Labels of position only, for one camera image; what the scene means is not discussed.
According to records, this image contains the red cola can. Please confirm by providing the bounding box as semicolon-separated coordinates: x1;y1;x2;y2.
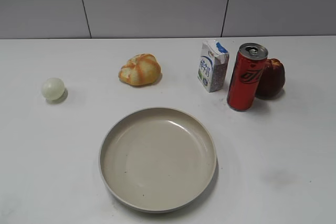
227;43;268;111

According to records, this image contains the beige round plate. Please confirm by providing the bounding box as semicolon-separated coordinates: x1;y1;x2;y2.
99;108;217;213

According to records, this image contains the orange bread roll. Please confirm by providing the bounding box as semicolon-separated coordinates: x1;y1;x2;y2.
118;54;161;86

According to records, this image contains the white milk carton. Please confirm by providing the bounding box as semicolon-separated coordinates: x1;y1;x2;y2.
197;39;229;92

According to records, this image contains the red apple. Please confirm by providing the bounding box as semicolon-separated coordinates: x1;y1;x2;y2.
255;58;286;99

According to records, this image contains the pale green ball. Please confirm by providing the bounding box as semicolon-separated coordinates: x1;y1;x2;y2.
41;78;65;101

